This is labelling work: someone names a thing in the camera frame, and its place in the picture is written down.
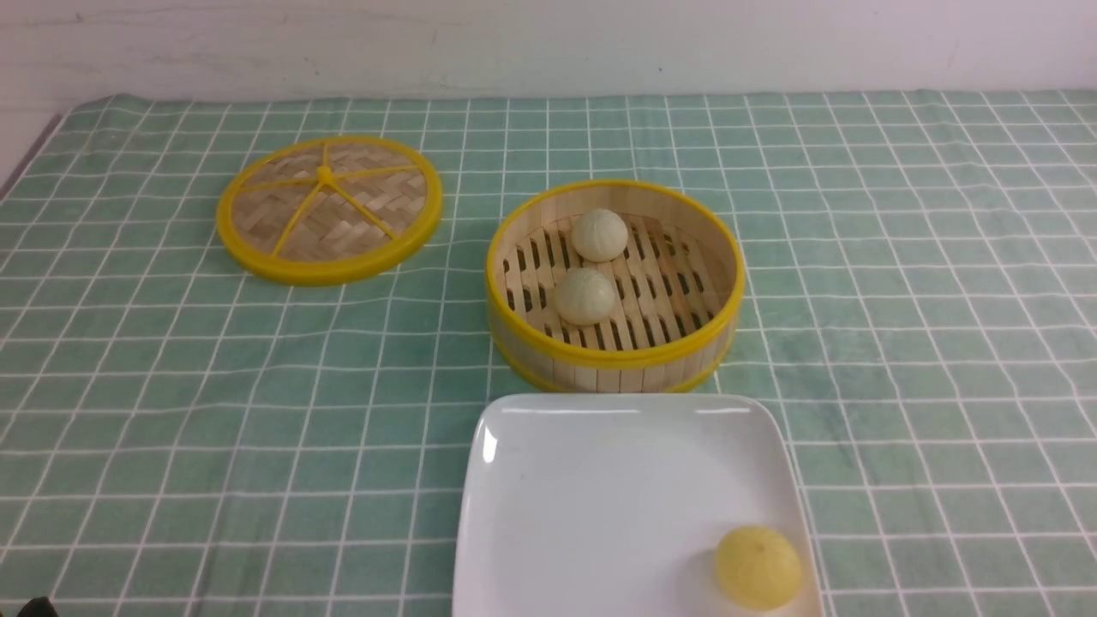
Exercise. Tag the white steamed bun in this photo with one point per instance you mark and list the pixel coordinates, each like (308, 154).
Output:
(584, 297)
(599, 235)

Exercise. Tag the white square plate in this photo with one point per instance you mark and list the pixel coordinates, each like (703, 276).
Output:
(613, 505)

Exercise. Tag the yellow steamed bun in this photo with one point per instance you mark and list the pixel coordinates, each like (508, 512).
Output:
(757, 568)

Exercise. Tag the yellow bamboo steamer basket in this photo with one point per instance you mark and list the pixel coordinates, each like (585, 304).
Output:
(680, 284)

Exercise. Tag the yellow bamboo steamer lid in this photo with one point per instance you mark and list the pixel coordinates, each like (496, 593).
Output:
(330, 211)

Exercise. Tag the green checkered tablecloth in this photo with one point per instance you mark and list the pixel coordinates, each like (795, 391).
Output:
(181, 438)

